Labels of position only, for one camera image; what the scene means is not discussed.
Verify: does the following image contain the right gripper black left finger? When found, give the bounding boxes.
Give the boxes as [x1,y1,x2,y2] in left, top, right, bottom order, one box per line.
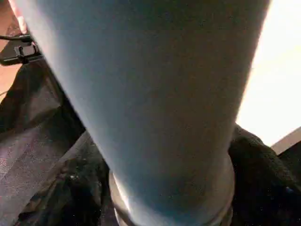
[14,130,118,226]

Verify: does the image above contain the white plastic table leg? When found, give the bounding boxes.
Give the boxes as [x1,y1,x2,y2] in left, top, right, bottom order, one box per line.
[20,0,273,226]

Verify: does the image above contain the black work mat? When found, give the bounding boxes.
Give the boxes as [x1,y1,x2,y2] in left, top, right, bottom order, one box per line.
[0,56,301,226]

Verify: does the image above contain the white plastic table top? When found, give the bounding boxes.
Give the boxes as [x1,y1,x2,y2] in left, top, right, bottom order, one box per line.
[235,0,301,146]

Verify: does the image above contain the black folding stand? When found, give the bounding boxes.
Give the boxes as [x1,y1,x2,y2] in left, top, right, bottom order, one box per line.
[0,32,45,66]

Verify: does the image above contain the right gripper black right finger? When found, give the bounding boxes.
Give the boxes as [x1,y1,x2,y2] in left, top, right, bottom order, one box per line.
[227,124,301,226]

